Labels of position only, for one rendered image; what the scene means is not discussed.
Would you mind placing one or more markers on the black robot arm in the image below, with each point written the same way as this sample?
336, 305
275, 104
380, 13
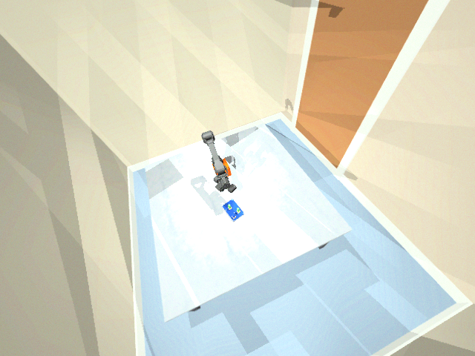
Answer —
220, 169

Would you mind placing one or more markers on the blue circuit board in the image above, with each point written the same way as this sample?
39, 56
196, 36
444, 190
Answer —
233, 210

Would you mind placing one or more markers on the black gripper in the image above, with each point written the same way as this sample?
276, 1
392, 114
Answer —
231, 189

